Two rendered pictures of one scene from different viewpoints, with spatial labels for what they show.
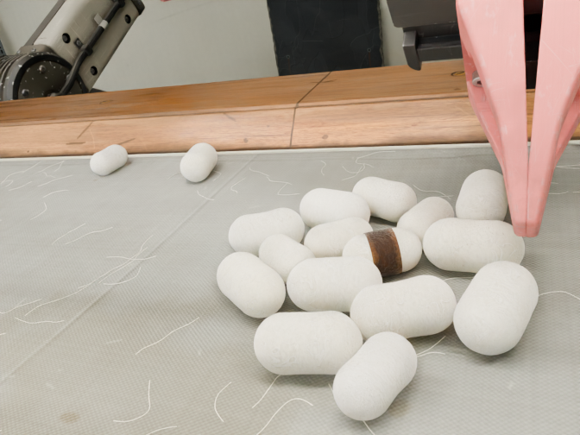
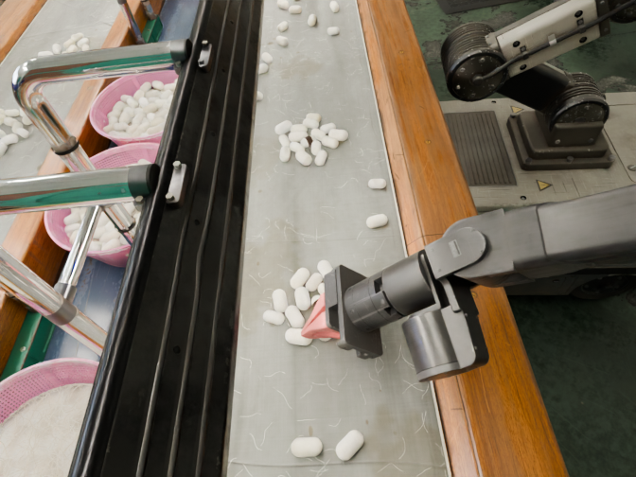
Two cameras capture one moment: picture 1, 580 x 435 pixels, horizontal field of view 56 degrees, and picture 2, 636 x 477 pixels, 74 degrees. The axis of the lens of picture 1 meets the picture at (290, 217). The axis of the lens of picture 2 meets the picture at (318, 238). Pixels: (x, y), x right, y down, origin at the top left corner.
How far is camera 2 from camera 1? 0.53 m
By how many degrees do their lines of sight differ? 57
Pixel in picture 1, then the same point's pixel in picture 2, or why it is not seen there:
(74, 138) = (395, 153)
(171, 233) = (332, 238)
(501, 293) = (292, 335)
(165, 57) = not seen: outside the picture
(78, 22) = (533, 36)
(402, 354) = (274, 320)
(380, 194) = not seen: hidden behind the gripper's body
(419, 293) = (292, 318)
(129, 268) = (311, 239)
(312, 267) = (299, 291)
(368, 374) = (267, 315)
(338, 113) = not seen: hidden behind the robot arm
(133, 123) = (404, 172)
